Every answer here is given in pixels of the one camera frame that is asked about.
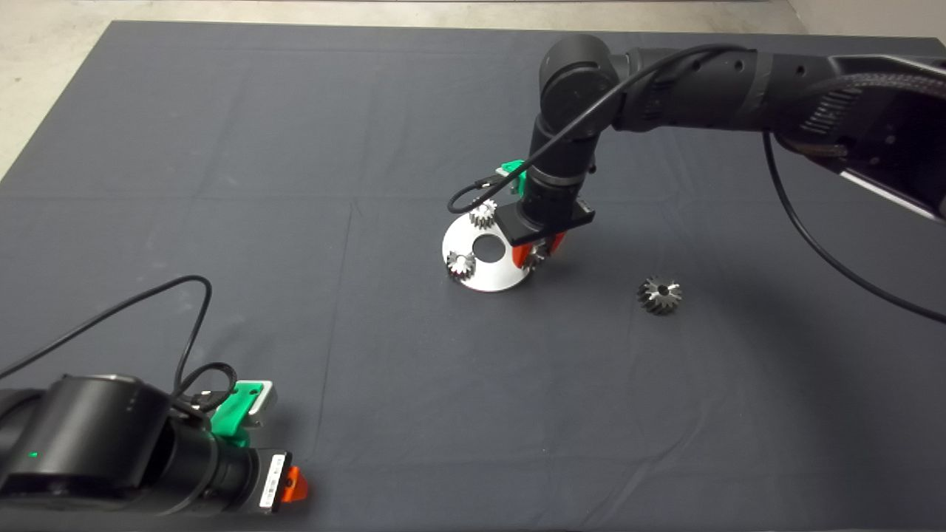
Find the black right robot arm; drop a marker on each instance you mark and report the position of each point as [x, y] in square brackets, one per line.
[702, 85]

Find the gripper's green camera mount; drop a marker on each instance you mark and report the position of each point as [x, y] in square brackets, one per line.
[514, 168]
[233, 417]

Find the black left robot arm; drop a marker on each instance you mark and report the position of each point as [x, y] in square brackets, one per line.
[89, 451]

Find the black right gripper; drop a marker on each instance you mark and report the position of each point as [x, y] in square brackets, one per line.
[547, 218]

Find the dark grey table cloth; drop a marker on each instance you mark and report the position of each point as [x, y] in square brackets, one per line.
[295, 148]

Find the large dark steel gear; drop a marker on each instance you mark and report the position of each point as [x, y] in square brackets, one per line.
[650, 299]

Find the round metal plate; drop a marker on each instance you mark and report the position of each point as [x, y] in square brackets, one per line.
[488, 279]

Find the left gripper's silver camera box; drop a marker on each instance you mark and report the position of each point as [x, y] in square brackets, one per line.
[262, 403]

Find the gripper's silver camera box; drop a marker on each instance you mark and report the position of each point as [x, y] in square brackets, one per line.
[505, 174]
[262, 403]

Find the small steel gear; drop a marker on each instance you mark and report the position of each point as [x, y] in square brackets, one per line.
[537, 256]
[460, 266]
[482, 216]

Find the left gripper's green camera mount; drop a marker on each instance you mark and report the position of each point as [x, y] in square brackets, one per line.
[233, 417]

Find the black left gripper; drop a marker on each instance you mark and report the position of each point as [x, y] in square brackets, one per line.
[247, 480]

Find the right gripper's green camera mount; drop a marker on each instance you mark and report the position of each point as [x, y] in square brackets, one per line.
[514, 168]

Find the right gripper's silver camera box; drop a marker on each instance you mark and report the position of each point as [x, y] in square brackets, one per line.
[505, 174]

